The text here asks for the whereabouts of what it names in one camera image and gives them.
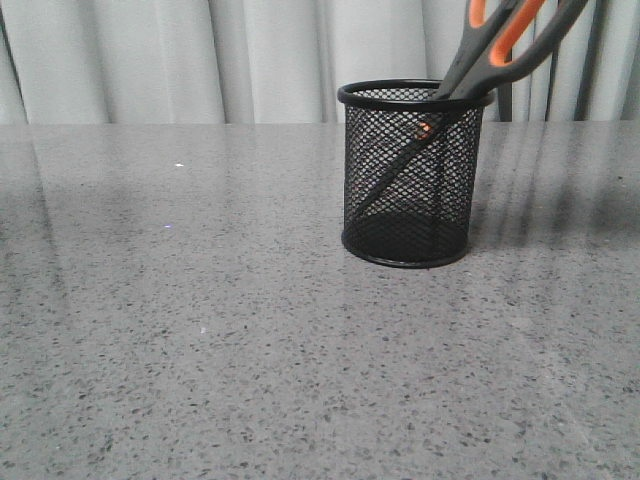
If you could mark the grey curtain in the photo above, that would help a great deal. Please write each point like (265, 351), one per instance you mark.
(94, 62)

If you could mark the black mesh pen holder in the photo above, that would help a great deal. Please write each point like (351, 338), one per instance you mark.
(409, 171)

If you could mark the grey orange scissors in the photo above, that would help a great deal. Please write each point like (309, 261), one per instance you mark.
(482, 61)

